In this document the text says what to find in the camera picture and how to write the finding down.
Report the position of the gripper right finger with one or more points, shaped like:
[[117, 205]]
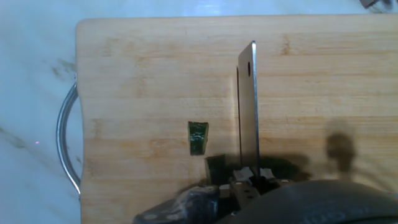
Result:
[[267, 174]]

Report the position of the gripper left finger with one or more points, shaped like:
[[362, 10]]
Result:
[[242, 175]]

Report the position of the steel cleaver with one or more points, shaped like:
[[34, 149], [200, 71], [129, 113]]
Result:
[[248, 109]]

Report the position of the dark green cucumber piece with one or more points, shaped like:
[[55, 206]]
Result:
[[280, 168]]

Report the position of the cut cucumber slice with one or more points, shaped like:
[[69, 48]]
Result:
[[198, 138], [214, 169]]

